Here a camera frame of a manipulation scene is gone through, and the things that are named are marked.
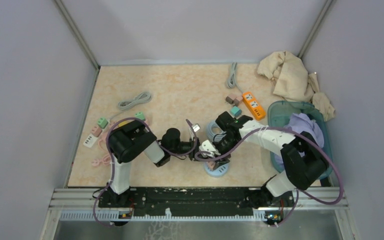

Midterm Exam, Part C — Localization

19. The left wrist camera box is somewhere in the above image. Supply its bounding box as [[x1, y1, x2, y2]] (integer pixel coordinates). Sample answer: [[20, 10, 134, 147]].
[[192, 123, 201, 133]]

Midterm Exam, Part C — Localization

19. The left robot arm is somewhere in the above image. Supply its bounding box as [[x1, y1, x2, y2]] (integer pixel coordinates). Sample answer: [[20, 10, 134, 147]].
[[106, 117, 201, 207]]

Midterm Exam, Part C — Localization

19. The pink power strip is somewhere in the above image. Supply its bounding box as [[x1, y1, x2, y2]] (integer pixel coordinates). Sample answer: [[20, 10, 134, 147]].
[[99, 119, 150, 144]]

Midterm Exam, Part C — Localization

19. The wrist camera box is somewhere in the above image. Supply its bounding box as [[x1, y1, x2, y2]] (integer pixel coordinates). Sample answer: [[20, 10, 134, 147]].
[[199, 140, 221, 158], [192, 123, 201, 133]]

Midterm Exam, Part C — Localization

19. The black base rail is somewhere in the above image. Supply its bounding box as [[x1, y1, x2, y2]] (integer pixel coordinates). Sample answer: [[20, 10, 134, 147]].
[[98, 187, 295, 217]]

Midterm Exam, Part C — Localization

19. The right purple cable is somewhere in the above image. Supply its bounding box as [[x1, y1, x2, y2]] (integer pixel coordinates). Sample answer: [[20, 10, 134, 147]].
[[194, 127, 345, 228]]

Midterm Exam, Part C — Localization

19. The round blue socket hub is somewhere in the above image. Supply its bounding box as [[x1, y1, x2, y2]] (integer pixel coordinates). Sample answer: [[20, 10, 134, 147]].
[[203, 162, 230, 178]]

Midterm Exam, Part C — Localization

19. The pink adapter on strip end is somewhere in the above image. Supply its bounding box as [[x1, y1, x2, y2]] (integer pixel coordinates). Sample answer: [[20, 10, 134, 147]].
[[90, 125, 103, 138]]

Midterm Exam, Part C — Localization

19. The lavender cloth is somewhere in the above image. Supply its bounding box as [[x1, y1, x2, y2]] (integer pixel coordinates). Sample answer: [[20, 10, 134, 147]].
[[273, 112, 325, 171]]

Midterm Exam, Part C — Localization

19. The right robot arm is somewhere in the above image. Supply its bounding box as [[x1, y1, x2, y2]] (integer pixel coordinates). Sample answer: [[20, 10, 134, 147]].
[[194, 111, 330, 206]]

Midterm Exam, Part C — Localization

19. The beige cloth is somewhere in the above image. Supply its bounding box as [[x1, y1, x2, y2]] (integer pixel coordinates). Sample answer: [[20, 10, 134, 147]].
[[257, 51, 336, 122]]

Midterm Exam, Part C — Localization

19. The teal plastic basket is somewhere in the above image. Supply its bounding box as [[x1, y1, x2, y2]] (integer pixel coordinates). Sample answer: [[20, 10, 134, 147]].
[[266, 99, 332, 176]]

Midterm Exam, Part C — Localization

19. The pink plug adapter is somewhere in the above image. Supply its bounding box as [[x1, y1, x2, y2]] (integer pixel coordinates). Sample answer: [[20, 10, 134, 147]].
[[225, 93, 237, 105], [233, 96, 243, 107]]

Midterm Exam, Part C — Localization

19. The green plug adapter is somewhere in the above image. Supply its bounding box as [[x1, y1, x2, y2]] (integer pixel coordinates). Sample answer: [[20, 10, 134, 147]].
[[134, 111, 146, 121], [97, 117, 109, 129]]

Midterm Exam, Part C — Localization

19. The white usb charger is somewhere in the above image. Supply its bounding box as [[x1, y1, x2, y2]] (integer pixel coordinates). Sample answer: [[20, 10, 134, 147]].
[[83, 133, 98, 148]]

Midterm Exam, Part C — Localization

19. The yellow plug adapter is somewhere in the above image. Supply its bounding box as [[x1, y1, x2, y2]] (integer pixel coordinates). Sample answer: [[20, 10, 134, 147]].
[[117, 120, 130, 127]]

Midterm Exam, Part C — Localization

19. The teal plug adapter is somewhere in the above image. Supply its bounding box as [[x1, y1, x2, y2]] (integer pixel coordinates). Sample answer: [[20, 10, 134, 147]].
[[230, 106, 242, 118]]

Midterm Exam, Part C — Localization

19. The grey power strip cable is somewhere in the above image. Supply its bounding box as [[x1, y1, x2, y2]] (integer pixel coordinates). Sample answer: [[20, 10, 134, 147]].
[[226, 62, 244, 94]]

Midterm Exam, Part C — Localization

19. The orange power strip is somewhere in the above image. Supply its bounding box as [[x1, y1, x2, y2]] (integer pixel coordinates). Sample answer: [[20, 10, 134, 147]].
[[242, 91, 266, 121]]

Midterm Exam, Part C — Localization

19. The purple cable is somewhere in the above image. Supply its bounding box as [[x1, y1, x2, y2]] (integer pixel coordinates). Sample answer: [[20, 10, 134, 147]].
[[92, 117, 200, 229], [194, 127, 345, 228]]

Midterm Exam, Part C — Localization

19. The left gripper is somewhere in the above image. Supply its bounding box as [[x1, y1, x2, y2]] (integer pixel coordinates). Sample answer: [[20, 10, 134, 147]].
[[169, 137, 207, 162]]

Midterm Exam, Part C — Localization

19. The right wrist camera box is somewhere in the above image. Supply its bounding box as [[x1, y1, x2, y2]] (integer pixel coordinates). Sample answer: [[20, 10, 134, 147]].
[[199, 140, 221, 158]]

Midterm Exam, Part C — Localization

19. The grey bundled cable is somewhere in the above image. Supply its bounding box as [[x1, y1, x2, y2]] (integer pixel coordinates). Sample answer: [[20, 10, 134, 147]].
[[117, 91, 152, 112]]

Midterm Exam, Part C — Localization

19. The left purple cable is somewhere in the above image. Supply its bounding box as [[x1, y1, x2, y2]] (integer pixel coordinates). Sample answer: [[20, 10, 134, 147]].
[[92, 117, 200, 229]]

